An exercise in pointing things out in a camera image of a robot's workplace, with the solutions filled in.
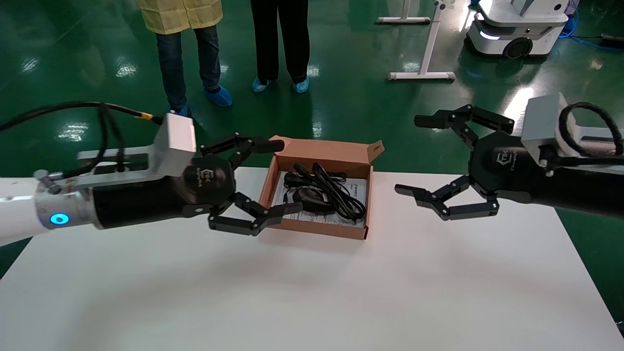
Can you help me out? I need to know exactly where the person in yellow coat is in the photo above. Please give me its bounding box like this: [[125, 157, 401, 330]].
[[139, 0, 234, 118]]

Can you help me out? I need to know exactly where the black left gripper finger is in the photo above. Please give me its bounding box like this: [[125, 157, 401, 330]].
[[197, 132, 286, 169], [208, 193, 304, 237]]

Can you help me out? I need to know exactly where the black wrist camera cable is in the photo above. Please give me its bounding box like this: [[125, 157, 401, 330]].
[[558, 101, 624, 159], [0, 101, 164, 177]]

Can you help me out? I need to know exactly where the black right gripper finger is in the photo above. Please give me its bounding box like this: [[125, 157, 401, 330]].
[[394, 174, 501, 222], [414, 104, 515, 151]]

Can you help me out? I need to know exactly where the black left wrist camera cable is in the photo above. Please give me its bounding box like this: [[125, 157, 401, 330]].
[[0, 101, 164, 177]]

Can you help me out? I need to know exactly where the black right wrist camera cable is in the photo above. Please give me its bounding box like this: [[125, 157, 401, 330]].
[[558, 101, 624, 159]]

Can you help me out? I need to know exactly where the black wired computer mouse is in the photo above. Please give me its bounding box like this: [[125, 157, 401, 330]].
[[283, 172, 352, 214]]

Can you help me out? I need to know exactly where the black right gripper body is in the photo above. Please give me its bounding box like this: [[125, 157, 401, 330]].
[[467, 131, 534, 201]]

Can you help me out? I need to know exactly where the blue floor cable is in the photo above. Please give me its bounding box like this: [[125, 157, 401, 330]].
[[558, 0, 624, 52]]

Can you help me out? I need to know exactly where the printed white paper sheet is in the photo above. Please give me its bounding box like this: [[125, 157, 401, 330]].
[[271, 171, 368, 229]]

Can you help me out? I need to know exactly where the person in black trousers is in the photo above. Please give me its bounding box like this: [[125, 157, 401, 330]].
[[250, 0, 312, 94]]

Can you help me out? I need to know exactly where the white desk leg frame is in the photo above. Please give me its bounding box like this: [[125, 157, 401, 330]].
[[387, 0, 456, 81], [377, 0, 432, 25]]

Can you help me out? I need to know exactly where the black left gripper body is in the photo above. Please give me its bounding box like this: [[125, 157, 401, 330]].
[[180, 154, 238, 218]]

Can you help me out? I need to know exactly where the thick black power cable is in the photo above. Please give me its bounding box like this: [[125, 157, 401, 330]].
[[292, 162, 367, 223]]

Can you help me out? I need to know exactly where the brown cardboard box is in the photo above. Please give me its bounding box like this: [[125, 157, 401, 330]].
[[258, 136, 384, 240]]

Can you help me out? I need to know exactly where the white wheeled mobile robot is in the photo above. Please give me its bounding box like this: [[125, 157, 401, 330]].
[[465, 0, 570, 59]]

